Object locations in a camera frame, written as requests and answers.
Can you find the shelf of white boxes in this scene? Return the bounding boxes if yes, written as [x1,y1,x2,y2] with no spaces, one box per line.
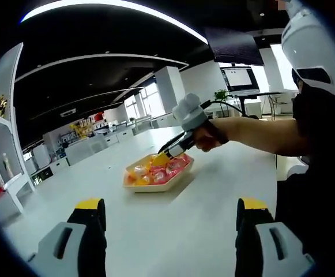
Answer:
[79,112,110,132]

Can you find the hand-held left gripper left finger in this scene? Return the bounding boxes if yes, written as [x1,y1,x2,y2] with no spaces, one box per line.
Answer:
[27,197,108,277]

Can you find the yellow crane model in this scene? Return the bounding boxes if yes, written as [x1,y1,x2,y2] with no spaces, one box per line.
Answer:
[70,122,91,140]

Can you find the cream drink bottle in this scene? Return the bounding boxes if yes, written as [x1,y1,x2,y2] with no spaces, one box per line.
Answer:
[2,152,14,178]

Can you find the white square pillar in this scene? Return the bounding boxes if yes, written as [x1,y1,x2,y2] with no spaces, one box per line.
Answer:
[155,66,185,116]

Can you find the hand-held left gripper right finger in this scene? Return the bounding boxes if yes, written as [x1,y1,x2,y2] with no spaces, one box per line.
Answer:
[235,197,315,277]

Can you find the cream hexagonal bowl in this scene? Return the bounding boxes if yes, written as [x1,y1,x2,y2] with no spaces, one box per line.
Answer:
[123,152,195,193]

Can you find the green potted plant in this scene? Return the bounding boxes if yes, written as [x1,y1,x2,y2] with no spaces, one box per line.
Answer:
[214,88,229,102]

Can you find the black standing desk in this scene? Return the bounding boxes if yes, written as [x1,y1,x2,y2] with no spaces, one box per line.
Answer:
[227,91,291,116]

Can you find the white desk dividers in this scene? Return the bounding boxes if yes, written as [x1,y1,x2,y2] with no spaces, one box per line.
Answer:
[65,134,109,166]

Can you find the monitor on stand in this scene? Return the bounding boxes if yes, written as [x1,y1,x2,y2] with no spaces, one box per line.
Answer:
[220,66,261,96]

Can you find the person's right hand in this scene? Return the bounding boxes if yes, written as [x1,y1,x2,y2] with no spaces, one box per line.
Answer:
[194,122,223,153]

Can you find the white box cabinets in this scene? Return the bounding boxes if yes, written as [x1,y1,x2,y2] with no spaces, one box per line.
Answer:
[24,143,52,174]

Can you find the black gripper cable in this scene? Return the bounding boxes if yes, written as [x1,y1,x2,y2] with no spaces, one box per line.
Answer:
[200,99,260,119]

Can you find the white table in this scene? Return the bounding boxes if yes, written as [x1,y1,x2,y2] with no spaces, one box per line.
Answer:
[2,125,279,277]

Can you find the black hanging panel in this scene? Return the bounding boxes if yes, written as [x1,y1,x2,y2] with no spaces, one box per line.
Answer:
[204,27,265,66]

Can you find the white low cabinets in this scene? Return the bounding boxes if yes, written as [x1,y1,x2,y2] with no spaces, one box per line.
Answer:
[103,126,136,145]

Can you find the person's black shirt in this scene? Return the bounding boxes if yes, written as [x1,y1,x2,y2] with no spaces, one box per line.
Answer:
[275,86,335,272]

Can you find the pile of marshmallow packets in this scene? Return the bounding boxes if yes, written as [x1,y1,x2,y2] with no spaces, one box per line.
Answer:
[126,153,191,186]

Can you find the white chest device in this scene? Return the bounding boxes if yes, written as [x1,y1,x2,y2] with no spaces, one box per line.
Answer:
[281,0,335,103]

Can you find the ceiling light strip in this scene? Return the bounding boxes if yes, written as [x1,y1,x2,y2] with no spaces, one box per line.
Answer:
[20,0,209,44]

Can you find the curved white ceiling band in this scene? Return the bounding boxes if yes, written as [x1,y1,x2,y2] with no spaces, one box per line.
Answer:
[14,53,190,84]

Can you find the white display shelf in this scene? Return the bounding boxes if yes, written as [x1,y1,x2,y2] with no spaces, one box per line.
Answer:
[0,42,37,223]

